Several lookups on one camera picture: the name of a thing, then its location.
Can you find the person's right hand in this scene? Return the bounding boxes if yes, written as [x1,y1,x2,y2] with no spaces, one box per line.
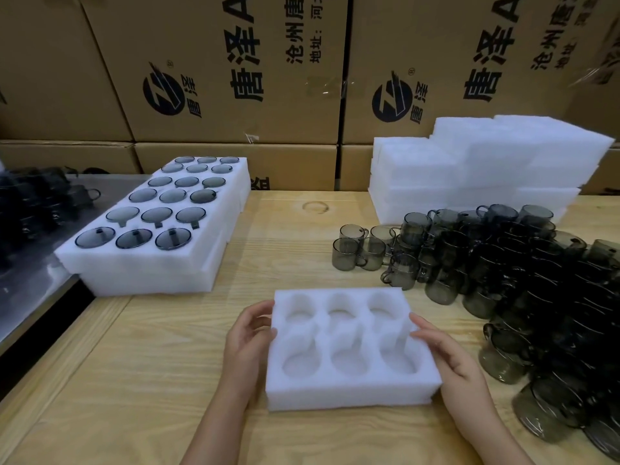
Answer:
[409,312,490,431]

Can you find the dark mugs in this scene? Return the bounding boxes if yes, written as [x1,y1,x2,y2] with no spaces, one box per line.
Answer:
[0,167,101,267]

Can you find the pile of smoky glass mugs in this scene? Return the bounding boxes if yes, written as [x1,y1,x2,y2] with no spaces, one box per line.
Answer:
[331,203,620,460]

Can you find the person's left hand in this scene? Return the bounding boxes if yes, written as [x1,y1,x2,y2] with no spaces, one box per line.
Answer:
[223,300,278,408]

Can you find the stainless steel table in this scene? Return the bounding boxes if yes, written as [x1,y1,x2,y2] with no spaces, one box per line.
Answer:
[0,174,149,344]

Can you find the stack of white foam trays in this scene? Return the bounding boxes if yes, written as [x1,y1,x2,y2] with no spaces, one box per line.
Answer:
[367,114,616,226]

